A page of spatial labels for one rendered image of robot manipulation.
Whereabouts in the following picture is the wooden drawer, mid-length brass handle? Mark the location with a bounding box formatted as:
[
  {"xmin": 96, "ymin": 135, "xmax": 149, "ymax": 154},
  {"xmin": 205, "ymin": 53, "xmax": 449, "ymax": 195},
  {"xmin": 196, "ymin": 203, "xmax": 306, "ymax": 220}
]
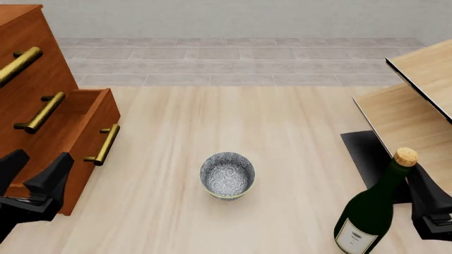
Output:
[{"xmin": 0, "ymin": 59, "xmax": 80, "ymax": 170}]

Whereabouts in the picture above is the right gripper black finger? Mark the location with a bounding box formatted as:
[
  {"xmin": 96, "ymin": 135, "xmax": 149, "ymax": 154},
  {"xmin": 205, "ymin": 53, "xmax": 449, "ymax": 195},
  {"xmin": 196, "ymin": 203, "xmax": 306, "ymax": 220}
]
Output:
[{"xmin": 405, "ymin": 163, "xmax": 452, "ymax": 224}]

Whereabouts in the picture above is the shortest brass drawer handle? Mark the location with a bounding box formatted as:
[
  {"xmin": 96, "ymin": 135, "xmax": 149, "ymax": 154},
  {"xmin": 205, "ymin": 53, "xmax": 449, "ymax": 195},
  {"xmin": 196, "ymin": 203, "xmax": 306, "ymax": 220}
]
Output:
[{"xmin": 83, "ymin": 123, "xmax": 121, "ymax": 167}]

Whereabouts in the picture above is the mid-length brass drawer handle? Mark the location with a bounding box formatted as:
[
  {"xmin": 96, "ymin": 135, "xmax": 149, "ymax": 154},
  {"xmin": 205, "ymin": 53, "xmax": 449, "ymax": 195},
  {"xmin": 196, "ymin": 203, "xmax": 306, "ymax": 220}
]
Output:
[{"xmin": 13, "ymin": 91, "xmax": 67, "ymax": 135}]

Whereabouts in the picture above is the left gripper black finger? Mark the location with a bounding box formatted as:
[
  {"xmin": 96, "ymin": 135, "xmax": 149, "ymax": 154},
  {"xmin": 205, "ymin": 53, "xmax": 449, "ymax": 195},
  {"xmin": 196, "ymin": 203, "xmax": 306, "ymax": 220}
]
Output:
[
  {"xmin": 0, "ymin": 148, "xmax": 30, "ymax": 197},
  {"xmin": 23, "ymin": 151, "xmax": 76, "ymax": 213}
]

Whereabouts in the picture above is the blue patterned bowl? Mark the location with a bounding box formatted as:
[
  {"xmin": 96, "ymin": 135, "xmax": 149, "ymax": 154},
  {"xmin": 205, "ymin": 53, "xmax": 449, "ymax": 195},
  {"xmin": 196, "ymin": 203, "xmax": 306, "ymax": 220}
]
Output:
[{"xmin": 199, "ymin": 151, "xmax": 256, "ymax": 203}]

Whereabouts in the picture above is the longest brass drawer handle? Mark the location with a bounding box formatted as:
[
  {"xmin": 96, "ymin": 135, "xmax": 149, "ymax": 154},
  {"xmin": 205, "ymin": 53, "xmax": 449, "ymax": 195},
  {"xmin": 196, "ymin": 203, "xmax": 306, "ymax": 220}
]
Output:
[{"xmin": 0, "ymin": 47, "xmax": 44, "ymax": 89}]

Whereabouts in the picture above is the wooden drawer, shortest brass handle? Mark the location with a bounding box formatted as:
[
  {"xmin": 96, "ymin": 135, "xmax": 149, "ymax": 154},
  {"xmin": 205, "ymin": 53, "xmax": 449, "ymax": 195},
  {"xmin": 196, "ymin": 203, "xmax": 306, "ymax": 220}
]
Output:
[{"xmin": 6, "ymin": 87, "xmax": 121, "ymax": 217}]

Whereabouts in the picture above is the wooden cabinet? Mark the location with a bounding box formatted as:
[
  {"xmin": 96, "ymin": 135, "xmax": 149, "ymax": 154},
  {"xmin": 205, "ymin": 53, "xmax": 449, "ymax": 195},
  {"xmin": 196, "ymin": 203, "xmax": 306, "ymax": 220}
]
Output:
[{"xmin": 0, "ymin": 4, "xmax": 121, "ymax": 217}]

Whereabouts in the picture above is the pale wood shelf rack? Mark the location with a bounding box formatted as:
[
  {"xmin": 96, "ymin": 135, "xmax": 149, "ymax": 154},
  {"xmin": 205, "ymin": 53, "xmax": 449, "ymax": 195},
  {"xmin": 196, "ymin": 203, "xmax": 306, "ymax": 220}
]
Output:
[{"xmin": 340, "ymin": 38, "xmax": 452, "ymax": 205}]

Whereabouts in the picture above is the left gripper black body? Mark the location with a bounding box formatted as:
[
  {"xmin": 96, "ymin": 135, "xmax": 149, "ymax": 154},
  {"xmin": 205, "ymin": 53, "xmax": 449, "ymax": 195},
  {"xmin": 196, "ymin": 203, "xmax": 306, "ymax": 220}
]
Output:
[{"xmin": 0, "ymin": 192, "xmax": 54, "ymax": 239}]

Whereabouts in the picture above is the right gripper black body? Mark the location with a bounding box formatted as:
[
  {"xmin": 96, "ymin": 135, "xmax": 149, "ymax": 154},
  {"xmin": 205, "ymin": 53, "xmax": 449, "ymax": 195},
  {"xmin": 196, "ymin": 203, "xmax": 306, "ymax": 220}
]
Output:
[{"xmin": 411, "ymin": 212, "xmax": 452, "ymax": 242}]

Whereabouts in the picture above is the wooden drawer, longest brass handle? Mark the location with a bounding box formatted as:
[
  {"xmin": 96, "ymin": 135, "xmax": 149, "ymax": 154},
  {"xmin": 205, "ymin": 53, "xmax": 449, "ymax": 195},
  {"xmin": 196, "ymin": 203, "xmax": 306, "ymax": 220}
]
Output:
[{"xmin": 0, "ymin": 10, "xmax": 68, "ymax": 115}]

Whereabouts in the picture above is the dark green corked bottle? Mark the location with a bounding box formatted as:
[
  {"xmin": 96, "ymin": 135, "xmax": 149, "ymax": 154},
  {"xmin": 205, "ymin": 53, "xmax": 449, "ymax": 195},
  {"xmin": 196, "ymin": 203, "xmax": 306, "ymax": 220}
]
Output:
[{"xmin": 333, "ymin": 147, "xmax": 420, "ymax": 254}]

